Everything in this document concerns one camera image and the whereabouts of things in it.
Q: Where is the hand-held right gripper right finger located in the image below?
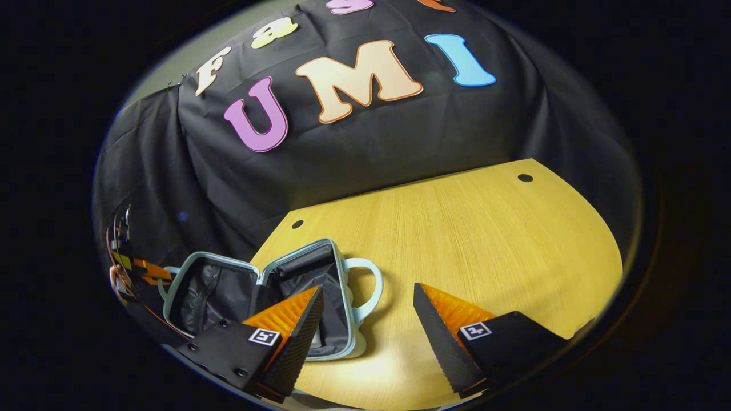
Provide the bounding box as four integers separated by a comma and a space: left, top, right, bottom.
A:
412, 282, 572, 400

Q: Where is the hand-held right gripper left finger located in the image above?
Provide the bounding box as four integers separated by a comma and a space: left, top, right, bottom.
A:
176, 285, 325, 404

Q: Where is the light blue suitcase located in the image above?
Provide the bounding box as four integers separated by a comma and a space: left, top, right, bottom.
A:
157, 238, 384, 362

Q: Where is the black backdrop cloth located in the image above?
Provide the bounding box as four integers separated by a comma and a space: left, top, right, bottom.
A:
91, 0, 643, 269

